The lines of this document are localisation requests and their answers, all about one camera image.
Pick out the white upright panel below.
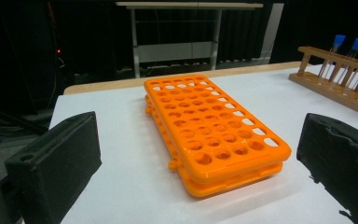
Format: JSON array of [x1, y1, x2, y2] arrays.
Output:
[[260, 3, 284, 61]]

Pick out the wooden test tube rack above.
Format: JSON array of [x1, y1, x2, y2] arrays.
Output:
[[288, 46, 358, 120]]

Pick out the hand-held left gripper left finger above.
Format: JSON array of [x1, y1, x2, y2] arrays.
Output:
[[5, 111, 103, 224]]

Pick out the white metal frame desk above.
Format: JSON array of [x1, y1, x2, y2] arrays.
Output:
[[115, 1, 265, 78]]

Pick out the orange plastic test tube rack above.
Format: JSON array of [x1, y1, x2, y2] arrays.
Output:
[[143, 74, 293, 199]]

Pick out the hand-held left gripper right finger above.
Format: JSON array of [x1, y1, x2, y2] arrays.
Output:
[[296, 112, 358, 224]]

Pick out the white table cover sheet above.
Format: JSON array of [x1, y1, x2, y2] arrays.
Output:
[[48, 63, 358, 224]]

